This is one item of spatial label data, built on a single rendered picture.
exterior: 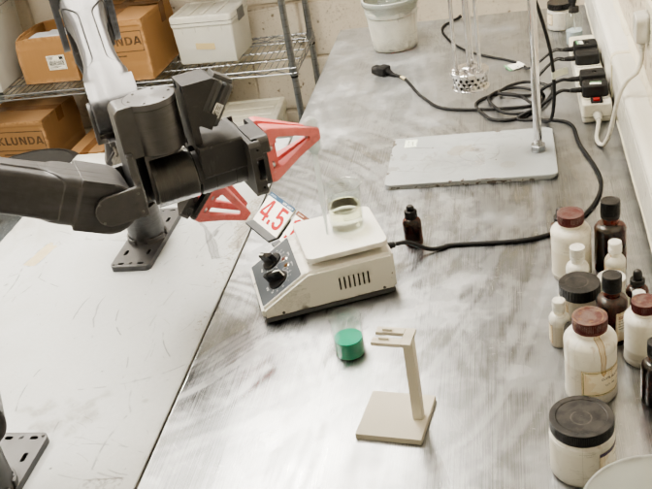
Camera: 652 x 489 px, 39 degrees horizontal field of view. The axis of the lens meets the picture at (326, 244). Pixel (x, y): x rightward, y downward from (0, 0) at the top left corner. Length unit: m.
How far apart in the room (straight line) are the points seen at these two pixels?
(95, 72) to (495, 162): 0.73
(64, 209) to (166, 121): 0.14
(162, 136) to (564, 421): 0.52
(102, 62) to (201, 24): 2.24
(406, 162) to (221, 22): 1.91
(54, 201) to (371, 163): 0.87
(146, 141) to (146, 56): 2.56
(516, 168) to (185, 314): 0.63
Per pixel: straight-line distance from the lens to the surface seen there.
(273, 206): 1.60
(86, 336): 1.44
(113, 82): 1.31
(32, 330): 1.50
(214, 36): 3.57
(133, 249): 1.61
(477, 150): 1.74
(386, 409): 1.14
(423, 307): 1.33
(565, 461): 1.03
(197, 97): 1.01
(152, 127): 1.00
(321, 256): 1.31
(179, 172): 1.03
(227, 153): 1.03
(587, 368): 1.11
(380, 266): 1.33
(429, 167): 1.69
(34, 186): 1.00
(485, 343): 1.24
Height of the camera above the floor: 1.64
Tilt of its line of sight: 29 degrees down
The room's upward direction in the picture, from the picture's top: 10 degrees counter-clockwise
